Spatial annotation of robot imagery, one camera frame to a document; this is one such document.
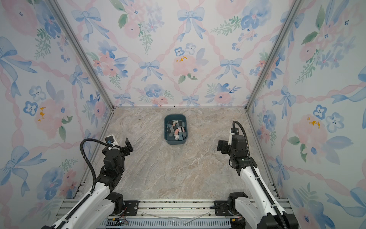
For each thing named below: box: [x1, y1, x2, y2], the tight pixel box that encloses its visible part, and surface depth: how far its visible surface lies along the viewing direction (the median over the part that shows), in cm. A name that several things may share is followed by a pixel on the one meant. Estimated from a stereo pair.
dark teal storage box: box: [163, 114, 188, 146], surface depth 105 cm
